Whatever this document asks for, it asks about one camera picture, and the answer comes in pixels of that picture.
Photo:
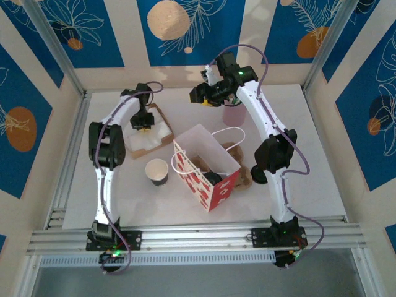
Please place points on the aluminium frame post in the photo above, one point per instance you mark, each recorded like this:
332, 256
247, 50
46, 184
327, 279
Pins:
52, 46
328, 43

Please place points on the open black paper cup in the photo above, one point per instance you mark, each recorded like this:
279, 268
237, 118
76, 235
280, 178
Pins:
156, 170

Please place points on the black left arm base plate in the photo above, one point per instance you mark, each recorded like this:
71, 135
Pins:
133, 239

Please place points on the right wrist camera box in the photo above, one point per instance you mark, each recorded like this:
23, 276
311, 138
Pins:
209, 75

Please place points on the white paper napkin stack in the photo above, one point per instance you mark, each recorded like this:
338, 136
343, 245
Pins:
154, 139

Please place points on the aluminium side rail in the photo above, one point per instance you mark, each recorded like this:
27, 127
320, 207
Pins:
74, 139

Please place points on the black controller board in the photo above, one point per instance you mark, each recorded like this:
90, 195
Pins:
109, 260
286, 260

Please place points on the black lidded paper coffee cup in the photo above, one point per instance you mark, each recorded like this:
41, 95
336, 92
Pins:
212, 179

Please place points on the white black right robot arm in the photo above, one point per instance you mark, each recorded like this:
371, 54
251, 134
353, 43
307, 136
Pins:
260, 111

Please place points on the loose black plastic lid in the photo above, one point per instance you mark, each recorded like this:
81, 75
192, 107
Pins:
260, 177

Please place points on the red white paper bag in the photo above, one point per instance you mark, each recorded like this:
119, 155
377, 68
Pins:
221, 195

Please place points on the white paper-wrapped straw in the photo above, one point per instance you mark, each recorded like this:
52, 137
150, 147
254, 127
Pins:
235, 101

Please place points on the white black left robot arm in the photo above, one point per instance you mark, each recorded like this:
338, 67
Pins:
106, 191

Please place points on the brown pulp cup carrier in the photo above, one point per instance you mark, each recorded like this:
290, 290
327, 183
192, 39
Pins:
246, 179
199, 165

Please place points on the pink straw holder cup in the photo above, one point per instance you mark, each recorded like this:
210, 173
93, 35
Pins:
234, 115

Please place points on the black left controller board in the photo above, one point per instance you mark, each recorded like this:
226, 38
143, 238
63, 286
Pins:
109, 260

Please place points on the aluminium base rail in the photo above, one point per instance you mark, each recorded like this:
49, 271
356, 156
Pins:
198, 238

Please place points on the black right controller board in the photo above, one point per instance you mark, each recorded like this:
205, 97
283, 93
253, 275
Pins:
286, 260

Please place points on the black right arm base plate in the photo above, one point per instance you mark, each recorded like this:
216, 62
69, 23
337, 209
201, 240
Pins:
261, 237

